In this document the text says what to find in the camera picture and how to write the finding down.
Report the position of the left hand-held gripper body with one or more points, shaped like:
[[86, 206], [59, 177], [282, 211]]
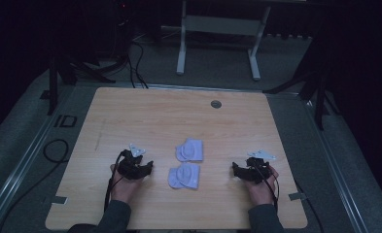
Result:
[[130, 168]]

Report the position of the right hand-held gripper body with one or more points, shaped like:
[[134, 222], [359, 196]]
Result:
[[255, 171]]

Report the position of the light purple sock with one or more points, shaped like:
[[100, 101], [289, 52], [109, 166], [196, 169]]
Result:
[[190, 150], [184, 176]]

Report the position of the person's right hand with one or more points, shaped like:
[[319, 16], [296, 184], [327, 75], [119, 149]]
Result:
[[260, 192]]

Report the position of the person's left hand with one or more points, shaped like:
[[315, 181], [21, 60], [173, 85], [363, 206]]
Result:
[[123, 189]]

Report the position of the black metal stand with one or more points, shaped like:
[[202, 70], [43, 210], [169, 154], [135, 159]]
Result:
[[53, 84], [319, 93]]

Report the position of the metal floor rail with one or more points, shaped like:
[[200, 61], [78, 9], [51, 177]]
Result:
[[334, 161], [23, 161]]

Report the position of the white metal desk frame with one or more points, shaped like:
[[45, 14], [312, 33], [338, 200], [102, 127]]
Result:
[[222, 25]]

